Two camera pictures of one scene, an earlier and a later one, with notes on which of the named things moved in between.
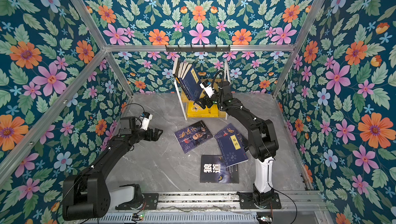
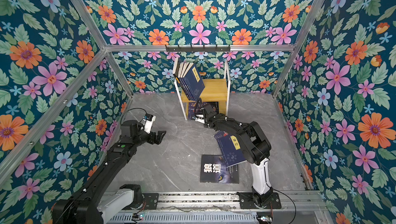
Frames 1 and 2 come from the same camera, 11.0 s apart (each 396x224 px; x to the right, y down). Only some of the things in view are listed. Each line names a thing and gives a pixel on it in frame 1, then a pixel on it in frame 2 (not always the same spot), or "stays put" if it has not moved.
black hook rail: x=198 y=49 stays put
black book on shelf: x=177 y=68 stays put
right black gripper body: x=215 y=100 → x=207 y=122
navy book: x=193 y=79 stays put
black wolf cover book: x=213 y=170 stays put
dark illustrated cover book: x=193 y=136 → x=194 y=108
